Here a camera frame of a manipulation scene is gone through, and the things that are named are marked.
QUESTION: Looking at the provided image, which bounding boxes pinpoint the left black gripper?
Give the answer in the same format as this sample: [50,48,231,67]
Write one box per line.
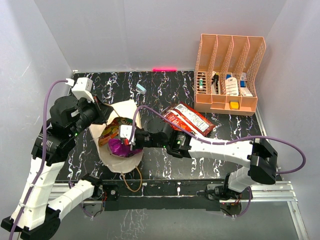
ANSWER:
[70,93,114,137]

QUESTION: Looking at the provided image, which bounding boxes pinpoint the purple snack packet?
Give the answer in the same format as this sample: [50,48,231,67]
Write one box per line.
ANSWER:
[108,138,143,158]

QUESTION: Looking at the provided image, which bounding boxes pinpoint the brown paper bag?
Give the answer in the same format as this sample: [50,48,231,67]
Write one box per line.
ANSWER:
[89,100,143,176]

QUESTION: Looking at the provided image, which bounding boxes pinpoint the red Doritos chips bag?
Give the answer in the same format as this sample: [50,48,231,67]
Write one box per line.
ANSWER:
[161,102,216,137]

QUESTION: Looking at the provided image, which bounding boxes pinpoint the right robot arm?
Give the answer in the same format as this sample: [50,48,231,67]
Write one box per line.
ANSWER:
[127,118,278,200]

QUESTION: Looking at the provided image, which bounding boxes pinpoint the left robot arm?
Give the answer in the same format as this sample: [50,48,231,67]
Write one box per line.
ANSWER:
[1,96,114,240]

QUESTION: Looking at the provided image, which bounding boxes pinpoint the colourful candy packet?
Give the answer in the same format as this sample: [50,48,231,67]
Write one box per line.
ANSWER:
[98,117,133,147]

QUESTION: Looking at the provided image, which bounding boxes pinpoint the light blue stapler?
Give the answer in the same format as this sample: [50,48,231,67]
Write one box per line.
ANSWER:
[136,83,147,95]

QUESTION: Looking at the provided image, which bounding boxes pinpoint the pink tape strip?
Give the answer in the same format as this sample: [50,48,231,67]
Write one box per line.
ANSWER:
[152,67,177,72]

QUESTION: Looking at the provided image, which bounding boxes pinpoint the yellow sticky notes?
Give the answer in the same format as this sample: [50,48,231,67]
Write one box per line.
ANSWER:
[229,101,240,110]

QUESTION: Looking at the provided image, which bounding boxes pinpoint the white labelled bottle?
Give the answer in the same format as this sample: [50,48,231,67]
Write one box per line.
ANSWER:
[225,77,239,96]

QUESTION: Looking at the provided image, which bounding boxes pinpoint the orange desk organizer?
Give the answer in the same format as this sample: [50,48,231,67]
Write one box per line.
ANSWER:
[194,33,266,116]

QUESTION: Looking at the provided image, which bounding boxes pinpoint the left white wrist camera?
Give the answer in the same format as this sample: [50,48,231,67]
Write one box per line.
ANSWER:
[65,77,94,103]

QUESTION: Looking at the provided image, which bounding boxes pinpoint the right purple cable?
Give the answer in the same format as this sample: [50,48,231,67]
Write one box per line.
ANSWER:
[128,104,307,175]

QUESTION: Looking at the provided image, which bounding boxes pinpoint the purple cable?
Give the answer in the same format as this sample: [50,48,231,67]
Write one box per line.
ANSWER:
[128,104,307,175]
[8,79,70,240]

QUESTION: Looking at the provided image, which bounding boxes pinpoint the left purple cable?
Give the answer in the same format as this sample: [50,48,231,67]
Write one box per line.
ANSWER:
[8,79,70,240]

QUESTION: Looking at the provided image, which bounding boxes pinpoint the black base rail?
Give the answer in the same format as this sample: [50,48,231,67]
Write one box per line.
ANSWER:
[102,179,224,212]

